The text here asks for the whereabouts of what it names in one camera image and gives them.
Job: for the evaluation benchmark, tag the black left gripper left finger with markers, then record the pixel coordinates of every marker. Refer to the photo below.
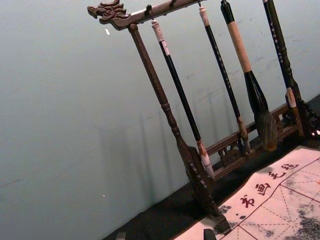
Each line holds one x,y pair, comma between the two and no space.
121,236

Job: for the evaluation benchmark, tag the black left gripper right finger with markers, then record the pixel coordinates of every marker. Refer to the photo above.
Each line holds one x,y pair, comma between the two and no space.
209,235

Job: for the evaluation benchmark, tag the black table cloth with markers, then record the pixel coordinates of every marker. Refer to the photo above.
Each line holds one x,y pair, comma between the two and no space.
172,215

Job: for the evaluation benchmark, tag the white calligraphy practice cloth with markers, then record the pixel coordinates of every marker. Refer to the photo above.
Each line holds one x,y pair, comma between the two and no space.
275,202

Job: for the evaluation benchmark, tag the thin black brush, white cap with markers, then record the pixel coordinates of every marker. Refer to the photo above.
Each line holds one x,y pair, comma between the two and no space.
178,82

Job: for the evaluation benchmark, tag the thin black brush, brown tip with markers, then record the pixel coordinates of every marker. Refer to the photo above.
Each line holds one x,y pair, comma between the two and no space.
220,57

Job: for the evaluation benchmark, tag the dark carved wooden brush rack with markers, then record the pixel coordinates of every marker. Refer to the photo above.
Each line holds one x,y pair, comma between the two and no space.
145,58

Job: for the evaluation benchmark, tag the thin black brush, white band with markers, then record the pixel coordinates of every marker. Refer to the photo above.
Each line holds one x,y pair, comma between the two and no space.
276,47

